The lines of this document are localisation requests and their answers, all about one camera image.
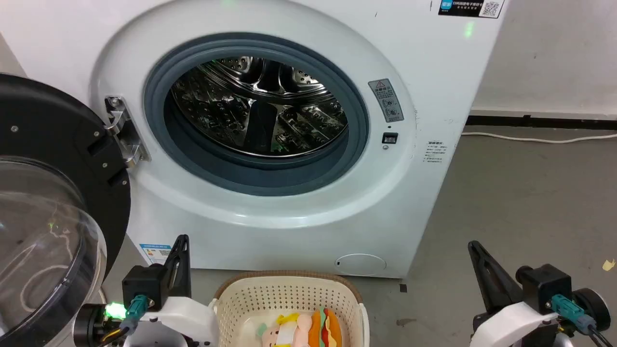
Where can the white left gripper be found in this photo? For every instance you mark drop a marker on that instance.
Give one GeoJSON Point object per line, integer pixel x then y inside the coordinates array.
{"type": "Point", "coordinates": [185, 315]}

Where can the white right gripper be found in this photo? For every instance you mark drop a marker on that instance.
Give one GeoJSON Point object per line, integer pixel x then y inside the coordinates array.
{"type": "Point", "coordinates": [511, 323]}

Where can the white front-load washing machine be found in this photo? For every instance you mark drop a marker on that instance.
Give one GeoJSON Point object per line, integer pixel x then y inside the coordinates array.
{"type": "Point", "coordinates": [424, 72]}

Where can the blue energy label sticker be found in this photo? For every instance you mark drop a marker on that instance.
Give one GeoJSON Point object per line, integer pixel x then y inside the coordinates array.
{"type": "Point", "coordinates": [156, 252]}

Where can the black left wrist motor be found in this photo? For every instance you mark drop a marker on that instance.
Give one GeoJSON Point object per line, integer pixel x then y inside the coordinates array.
{"type": "Point", "coordinates": [90, 324]}

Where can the black wrist motor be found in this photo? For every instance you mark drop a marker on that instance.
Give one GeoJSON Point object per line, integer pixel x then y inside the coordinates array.
{"type": "Point", "coordinates": [593, 308]}
{"type": "Point", "coordinates": [90, 324]}

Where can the black right wrist motor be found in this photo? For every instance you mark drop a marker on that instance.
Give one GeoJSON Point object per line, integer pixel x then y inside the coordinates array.
{"type": "Point", "coordinates": [593, 308]}

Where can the cream perforated laundry basket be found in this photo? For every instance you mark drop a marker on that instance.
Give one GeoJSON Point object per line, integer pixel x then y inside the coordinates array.
{"type": "Point", "coordinates": [284, 294]}

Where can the grey rubber door gasket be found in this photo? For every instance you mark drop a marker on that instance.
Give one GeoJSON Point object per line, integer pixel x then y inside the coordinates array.
{"type": "Point", "coordinates": [193, 159]}

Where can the yellow paper scrap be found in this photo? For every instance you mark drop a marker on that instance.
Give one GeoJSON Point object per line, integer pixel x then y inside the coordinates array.
{"type": "Point", "coordinates": [609, 264]}

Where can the blonde plush doll toy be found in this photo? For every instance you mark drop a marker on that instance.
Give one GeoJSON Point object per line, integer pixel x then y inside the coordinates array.
{"type": "Point", "coordinates": [287, 332]}

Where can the round drain filter cover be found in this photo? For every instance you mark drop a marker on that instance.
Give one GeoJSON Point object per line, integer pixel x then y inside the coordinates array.
{"type": "Point", "coordinates": [360, 264]}

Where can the small text instruction sticker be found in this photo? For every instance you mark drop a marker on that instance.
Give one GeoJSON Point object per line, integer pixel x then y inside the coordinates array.
{"type": "Point", "coordinates": [434, 152]}

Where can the chrome door hinge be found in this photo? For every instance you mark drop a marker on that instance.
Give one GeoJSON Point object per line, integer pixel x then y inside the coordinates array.
{"type": "Point", "coordinates": [123, 132]}

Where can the black baseboard strip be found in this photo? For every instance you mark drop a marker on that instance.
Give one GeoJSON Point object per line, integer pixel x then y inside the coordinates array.
{"type": "Point", "coordinates": [544, 121]}

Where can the black door latch socket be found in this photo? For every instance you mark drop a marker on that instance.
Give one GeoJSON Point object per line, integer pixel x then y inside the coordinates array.
{"type": "Point", "coordinates": [389, 138]}

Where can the stainless steel washer drum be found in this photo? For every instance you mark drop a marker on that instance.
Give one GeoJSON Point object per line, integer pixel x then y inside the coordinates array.
{"type": "Point", "coordinates": [260, 111]}

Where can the black round washer door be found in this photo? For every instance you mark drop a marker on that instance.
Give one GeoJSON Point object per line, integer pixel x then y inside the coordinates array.
{"type": "Point", "coordinates": [43, 144]}

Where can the grey warning sticker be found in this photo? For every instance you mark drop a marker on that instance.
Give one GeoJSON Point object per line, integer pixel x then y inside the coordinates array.
{"type": "Point", "coordinates": [386, 100]}

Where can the black QR code sticker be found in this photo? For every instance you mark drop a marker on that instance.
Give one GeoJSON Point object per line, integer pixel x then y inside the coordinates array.
{"type": "Point", "coordinates": [470, 7]}

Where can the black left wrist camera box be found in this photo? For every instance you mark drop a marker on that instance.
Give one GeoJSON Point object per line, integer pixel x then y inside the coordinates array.
{"type": "Point", "coordinates": [144, 284]}

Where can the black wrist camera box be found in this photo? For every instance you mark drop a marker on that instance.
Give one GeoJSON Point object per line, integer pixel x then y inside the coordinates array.
{"type": "Point", "coordinates": [544, 286]}
{"type": "Point", "coordinates": [144, 284]}

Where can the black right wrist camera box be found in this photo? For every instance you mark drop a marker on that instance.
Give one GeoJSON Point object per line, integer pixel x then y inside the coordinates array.
{"type": "Point", "coordinates": [544, 286]}

